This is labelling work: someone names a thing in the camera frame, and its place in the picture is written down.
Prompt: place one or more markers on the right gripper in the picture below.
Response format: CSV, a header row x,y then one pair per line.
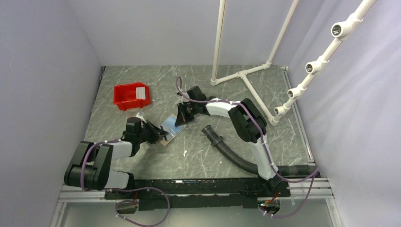
x,y
182,117

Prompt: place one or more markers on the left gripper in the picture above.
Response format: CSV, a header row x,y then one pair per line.
x,y
156,132

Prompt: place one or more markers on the tan leather card holder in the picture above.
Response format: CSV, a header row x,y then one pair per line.
x,y
175,130

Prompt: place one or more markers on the red plastic bin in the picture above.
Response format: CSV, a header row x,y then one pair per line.
x,y
124,96

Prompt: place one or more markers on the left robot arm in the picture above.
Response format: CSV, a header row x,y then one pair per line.
x,y
90,166

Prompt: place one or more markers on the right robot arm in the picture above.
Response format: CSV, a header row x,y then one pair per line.
x,y
248,123

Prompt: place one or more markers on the stack of white cards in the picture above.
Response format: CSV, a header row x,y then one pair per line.
x,y
141,93

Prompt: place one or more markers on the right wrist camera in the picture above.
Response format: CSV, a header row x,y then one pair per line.
x,y
195,93

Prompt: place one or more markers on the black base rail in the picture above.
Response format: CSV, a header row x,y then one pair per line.
x,y
201,193

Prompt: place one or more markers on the white PVC pipe frame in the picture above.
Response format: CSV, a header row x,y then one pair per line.
x,y
306,31

